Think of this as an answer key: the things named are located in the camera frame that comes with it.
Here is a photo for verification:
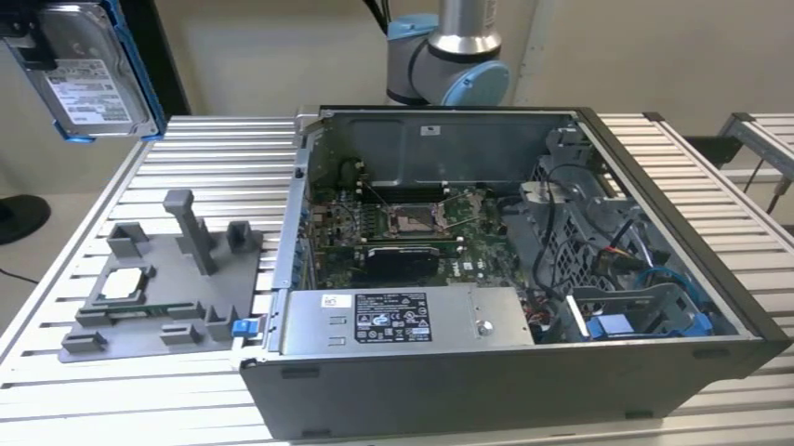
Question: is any CPU socket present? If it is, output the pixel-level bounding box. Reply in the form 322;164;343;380
388;202;439;236

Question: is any green motherboard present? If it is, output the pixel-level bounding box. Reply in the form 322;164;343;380
307;183;528;289

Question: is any grey parts rack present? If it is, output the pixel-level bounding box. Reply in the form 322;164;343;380
56;189;268;363

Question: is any grey metal drive cage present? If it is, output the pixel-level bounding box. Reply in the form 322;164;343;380
503;125;743;346

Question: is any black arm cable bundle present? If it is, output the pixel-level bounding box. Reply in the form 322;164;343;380
362;0;394;25

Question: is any black graphics card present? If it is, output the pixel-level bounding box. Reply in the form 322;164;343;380
362;244;443;285

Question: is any metal slat side table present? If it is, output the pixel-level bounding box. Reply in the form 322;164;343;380
718;111;794;187

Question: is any silver CPU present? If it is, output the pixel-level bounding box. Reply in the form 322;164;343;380
101;267;153;299

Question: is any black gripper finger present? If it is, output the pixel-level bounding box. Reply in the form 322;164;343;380
15;39;59;72

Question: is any black stand post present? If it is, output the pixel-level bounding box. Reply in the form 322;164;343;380
139;0;192;117

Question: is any black table bracket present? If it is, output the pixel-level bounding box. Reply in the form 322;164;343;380
683;134;745;169

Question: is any blue wire in case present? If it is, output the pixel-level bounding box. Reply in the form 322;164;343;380
635;264;702;326

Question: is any silver power supply unit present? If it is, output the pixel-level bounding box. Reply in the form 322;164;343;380
279;286;536;357

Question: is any blue disk bay block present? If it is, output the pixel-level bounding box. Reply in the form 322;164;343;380
587;314;635;336

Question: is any black round floor base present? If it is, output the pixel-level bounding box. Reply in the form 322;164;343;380
0;193;52;246

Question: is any dark grey PC case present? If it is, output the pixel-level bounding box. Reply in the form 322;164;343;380
238;104;794;440

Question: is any hard disk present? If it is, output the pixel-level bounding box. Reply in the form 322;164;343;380
3;0;168;143

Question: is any black RAM slot bank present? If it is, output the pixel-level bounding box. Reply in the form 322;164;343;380
364;181;451;197

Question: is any black wire in case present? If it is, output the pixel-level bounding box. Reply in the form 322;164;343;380
530;162;601;298

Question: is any locking lever wire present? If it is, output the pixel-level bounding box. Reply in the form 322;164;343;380
362;181;395;209

